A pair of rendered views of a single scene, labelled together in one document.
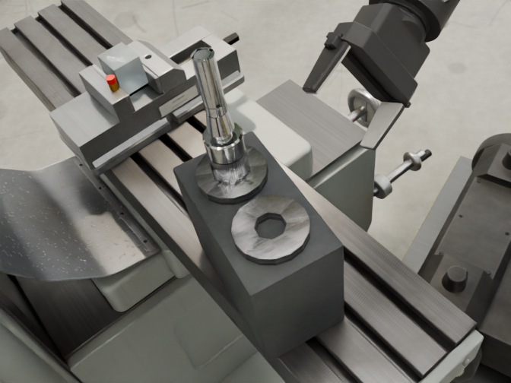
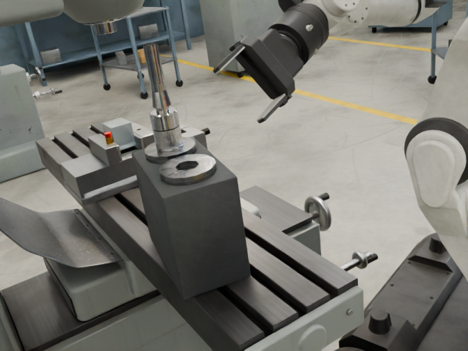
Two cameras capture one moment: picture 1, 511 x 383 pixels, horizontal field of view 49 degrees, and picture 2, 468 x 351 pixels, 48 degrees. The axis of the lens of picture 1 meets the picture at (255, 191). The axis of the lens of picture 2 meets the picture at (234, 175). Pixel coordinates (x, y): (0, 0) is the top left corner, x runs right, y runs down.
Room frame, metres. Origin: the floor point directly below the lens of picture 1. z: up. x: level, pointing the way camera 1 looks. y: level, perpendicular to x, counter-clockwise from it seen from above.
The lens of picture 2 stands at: (-0.39, -0.08, 1.44)
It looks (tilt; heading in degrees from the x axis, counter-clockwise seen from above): 25 degrees down; 0
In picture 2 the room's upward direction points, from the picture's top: 8 degrees counter-clockwise
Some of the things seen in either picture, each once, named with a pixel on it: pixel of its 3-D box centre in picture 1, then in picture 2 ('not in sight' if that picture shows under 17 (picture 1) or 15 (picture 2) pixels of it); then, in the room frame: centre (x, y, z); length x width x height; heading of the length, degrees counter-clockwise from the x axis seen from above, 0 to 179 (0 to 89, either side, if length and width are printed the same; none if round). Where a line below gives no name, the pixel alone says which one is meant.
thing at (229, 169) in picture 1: (227, 155); (167, 131); (0.46, 0.02, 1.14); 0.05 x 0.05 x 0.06
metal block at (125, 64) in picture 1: (123, 69); (119, 134); (0.82, 0.19, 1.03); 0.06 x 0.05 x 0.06; 31
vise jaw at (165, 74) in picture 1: (152, 64); (141, 136); (0.85, 0.14, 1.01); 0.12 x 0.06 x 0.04; 31
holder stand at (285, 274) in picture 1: (260, 242); (188, 208); (0.41, 0.01, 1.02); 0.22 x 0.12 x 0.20; 19
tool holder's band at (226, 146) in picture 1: (223, 136); (163, 113); (0.46, 0.02, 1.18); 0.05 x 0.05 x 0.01
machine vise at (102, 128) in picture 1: (146, 86); (135, 152); (0.84, 0.16, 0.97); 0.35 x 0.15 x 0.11; 121
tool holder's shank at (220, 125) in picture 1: (213, 96); (157, 78); (0.46, 0.02, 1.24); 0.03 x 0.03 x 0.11
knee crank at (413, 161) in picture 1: (401, 169); (349, 265); (0.90, -0.38, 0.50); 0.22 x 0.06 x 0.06; 120
